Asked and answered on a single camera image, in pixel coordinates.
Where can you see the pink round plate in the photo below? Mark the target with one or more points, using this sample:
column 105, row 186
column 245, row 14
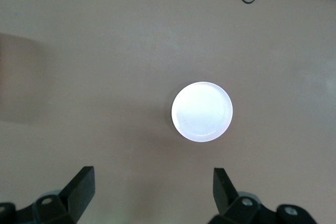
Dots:
column 202, row 112

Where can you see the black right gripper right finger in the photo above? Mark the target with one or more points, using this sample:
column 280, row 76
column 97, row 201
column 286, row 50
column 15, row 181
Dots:
column 225, row 197

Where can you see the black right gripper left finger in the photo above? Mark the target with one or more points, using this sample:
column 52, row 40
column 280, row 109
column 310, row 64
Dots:
column 78, row 195

